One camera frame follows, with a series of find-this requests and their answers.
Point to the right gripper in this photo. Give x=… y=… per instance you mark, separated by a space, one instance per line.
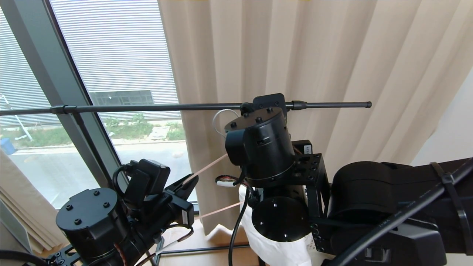
x=300 y=147

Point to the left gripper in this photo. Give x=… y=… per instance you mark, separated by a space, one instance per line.
x=166 y=214

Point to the pink clothes hanger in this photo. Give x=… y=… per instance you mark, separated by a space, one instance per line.
x=210 y=166

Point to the white printed t-shirt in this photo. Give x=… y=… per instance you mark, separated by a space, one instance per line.
x=281 y=255

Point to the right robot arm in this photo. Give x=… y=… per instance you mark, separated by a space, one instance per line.
x=369 y=192

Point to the black clothes rack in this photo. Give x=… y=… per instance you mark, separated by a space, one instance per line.
x=147 y=108

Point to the beige curtain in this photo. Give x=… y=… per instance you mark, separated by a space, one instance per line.
x=332 y=55
x=22 y=207

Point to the window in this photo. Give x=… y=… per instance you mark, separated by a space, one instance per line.
x=122 y=55

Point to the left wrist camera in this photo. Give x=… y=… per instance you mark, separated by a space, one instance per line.
x=151 y=177

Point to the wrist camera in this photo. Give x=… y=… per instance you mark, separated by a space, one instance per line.
x=269 y=101
x=151 y=177

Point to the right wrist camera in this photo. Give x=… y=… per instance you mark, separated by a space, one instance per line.
x=269 y=101

